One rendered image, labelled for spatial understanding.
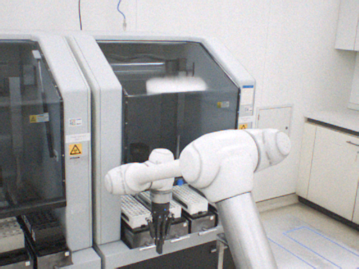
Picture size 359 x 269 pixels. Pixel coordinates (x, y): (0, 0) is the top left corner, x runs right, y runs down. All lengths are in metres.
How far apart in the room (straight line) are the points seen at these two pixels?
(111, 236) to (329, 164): 2.55
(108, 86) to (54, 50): 0.29
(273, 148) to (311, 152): 3.01
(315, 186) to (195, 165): 3.21
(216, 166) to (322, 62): 3.25
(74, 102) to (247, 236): 0.91
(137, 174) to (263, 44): 2.36
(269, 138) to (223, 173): 0.18
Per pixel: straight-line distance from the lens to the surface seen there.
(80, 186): 1.81
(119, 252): 1.91
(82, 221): 1.87
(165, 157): 1.64
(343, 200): 4.04
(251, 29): 3.57
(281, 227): 2.04
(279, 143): 1.17
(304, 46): 4.02
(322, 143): 4.08
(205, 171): 1.05
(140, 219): 1.93
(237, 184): 1.08
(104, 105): 1.75
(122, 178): 1.55
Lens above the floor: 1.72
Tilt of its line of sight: 15 degrees down
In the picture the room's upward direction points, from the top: 3 degrees clockwise
